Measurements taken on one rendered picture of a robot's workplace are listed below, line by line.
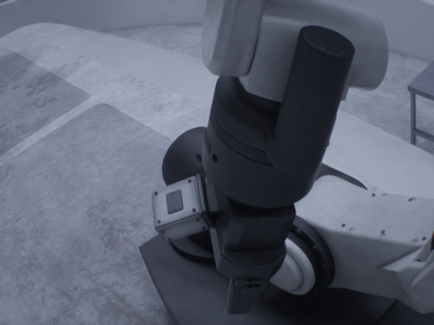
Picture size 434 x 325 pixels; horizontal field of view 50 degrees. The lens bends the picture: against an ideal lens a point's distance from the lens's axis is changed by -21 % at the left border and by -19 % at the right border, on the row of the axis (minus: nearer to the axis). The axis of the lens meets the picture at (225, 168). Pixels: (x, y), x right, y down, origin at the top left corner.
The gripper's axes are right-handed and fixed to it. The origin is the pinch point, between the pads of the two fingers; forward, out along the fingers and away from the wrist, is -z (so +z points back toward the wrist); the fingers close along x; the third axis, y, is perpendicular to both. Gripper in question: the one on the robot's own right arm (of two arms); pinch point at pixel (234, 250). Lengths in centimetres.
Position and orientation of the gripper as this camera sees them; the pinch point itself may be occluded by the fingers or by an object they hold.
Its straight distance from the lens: 51.1
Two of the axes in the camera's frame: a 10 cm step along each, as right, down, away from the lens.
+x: 1.5, 7.1, -6.9
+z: 1.6, -7.0, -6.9
